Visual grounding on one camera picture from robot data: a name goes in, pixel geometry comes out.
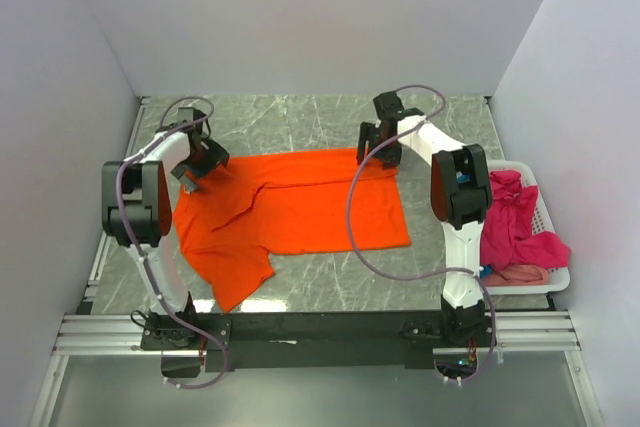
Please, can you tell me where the right aluminium rail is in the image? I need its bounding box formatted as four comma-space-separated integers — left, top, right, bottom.
432, 310, 582, 354

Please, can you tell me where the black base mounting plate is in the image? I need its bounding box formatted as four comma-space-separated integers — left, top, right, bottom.
140, 310, 492, 372

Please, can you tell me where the white plastic laundry basket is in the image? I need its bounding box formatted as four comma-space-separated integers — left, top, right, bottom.
480, 161, 570, 295

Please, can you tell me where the blue t shirt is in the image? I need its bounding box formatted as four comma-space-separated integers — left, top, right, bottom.
456, 172, 492, 279

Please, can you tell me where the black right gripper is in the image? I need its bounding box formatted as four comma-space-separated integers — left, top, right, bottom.
356, 122, 402, 170

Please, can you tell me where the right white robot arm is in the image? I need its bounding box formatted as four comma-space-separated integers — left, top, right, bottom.
345, 87, 492, 346

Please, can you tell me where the orange t shirt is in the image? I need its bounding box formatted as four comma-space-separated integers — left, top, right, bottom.
173, 148, 411, 312

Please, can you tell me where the left aluminium rail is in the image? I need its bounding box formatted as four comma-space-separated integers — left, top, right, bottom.
52, 315, 198, 357

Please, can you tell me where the salmon pink t shirt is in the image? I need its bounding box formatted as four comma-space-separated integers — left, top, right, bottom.
483, 265, 550, 287

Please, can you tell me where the aluminium rail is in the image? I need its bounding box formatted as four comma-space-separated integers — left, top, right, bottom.
52, 315, 198, 357
432, 310, 582, 354

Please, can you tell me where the magenta t shirt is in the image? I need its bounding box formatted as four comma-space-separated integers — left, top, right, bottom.
480, 170, 570, 271

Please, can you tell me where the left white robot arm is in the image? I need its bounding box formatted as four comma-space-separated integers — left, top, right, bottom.
101, 106, 230, 349

